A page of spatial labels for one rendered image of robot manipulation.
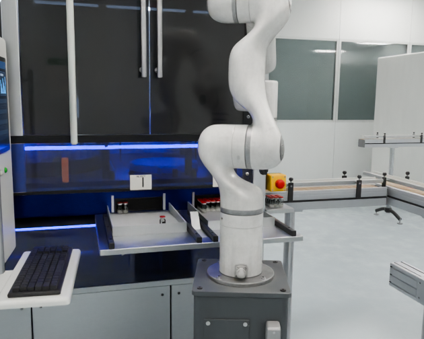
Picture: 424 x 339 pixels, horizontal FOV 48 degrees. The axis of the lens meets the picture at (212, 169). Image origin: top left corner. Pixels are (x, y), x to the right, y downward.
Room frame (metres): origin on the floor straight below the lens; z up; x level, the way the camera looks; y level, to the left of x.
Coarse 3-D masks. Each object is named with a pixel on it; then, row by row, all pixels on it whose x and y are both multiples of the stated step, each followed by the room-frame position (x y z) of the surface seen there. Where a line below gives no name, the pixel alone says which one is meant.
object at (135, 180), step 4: (132, 176) 1.86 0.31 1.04; (136, 176) 1.86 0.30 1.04; (140, 176) 1.87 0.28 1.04; (144, 176) 1.87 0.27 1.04; (148, 176) 1.88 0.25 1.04; (132, 180) 1.86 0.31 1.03; (136, 180) 1.86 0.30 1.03; (140, 180) 1.87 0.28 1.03; (144, 180) 1.87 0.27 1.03; (148, 180) 1.88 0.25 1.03; (132, 184) 1.86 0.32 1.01; (136, 184) 1.86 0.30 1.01; (140, 184) 1.87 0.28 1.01; (144, 184) 1.87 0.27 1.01; (148, 184) 1.88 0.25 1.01; (132, 188) 1.86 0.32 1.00; (136, 188) 1.86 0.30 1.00; (140, 188) 1.87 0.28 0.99; (144, 188) 1.87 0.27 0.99; (148, 188) 1.88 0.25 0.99
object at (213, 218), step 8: (192, 208) 1.91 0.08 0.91; (200, 216) 1.79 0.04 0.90; (208, 216) 1.88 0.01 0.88; (216, 216) 1.88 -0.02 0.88; (264, 216) 1.83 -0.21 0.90; (272, 216) 1.76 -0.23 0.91; (208, 224) 1.68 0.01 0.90; (216, 224) 1.68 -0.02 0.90; (264, 224) 1.73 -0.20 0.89; (272, 224) 1.74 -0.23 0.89
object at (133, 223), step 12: (108, 216) 1.80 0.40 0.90; (120, 216) 1.86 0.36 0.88; (132, 216) 1.87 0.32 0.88; (144, 216) 1.87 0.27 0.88; (156, 216) 1.87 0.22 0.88; (168, 216) 1.87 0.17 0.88; (180, 216) 1.74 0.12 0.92; (120, 228) 1.59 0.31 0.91; (132, 228) 1.60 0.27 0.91; (144, 228) 1.61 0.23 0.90; (156, 228) 1.63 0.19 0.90; (168, 228) 1.64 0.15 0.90; (180, 228) 1.65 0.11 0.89
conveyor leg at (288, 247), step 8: (288, 216) 2.21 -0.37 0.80; (288, 224) 2.21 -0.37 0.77; (288, 248) 2.21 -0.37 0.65; (288, 256) 2.20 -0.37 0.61; (288, 264) 2.20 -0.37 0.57; (288, 272) 2.20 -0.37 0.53; (288, 280) 2.20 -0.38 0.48; (288, 312) 2.21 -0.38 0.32; (288, 320) 2.21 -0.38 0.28; (288, 328) 2.21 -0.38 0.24; (288, 336) 2.21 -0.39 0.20
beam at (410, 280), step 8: (392, 264) 2.28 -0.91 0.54; (400, 264) 2.27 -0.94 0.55; (408, 264) 2.27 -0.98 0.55; (392, 272) 2.28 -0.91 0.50; (400, 272) 2.22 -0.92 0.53; (408, 272) 2.17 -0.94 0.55; (416, 272) 2.16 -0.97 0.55; (392, 280) 2.27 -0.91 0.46; (400, 280) 2.22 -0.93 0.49; (408, 280) 2.17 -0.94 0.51; (416, 280) 2.12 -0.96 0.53; (400, 288) 2.23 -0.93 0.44; (408, 288) 2.16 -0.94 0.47; (416, 288) 2.13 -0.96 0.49; (408, 296) 2.16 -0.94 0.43; (416, 296) 2.11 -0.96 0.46
